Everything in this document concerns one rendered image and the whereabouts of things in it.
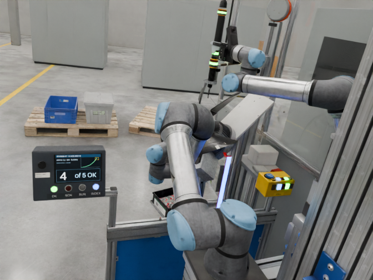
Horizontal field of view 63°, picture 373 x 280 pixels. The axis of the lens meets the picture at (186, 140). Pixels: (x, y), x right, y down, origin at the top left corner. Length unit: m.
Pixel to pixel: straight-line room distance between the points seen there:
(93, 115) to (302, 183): 3.12
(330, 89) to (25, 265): 2.24
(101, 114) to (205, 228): 3.68
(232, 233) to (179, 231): 0.16
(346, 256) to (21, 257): 2.24
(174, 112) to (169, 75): 6.09
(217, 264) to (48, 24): 8.23
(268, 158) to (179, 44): 5.19
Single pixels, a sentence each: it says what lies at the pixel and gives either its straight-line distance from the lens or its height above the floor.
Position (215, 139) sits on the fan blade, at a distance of 1.60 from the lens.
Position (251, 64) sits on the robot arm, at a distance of 1.37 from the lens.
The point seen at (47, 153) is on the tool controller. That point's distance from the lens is 1.22.
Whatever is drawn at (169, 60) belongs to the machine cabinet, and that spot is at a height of 0.71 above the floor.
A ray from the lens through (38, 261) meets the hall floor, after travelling 2.59.
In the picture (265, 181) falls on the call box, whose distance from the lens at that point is 1.59.
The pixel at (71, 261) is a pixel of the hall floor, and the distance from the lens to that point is 2.54.
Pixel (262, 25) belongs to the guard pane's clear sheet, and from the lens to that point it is 2.65.
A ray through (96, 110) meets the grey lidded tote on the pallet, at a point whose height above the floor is 0.36.
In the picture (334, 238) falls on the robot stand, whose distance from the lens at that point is 0.86.
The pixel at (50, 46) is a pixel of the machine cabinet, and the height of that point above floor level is 0.47.
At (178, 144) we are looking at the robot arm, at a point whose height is 1.38.
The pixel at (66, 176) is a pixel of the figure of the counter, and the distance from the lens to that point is 1.24.
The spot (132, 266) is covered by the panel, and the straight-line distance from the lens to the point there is 1.66.
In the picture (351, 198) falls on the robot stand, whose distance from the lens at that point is 0.81.
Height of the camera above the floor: 1.79
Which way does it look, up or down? 23 degrees down
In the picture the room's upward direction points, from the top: 8 degrees clockwise
